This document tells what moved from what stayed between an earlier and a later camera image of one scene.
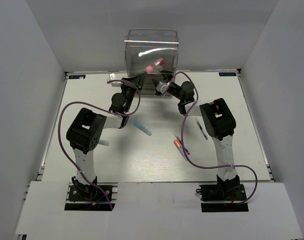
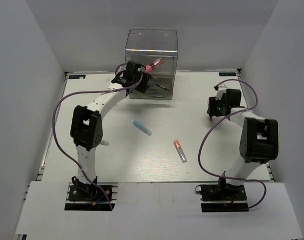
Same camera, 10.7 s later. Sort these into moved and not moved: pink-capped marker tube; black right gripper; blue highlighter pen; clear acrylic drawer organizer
Moved: black right gripper
Not moved: pink-capped marker tube; blue highlighter pen; clear acrylic drawer organizer
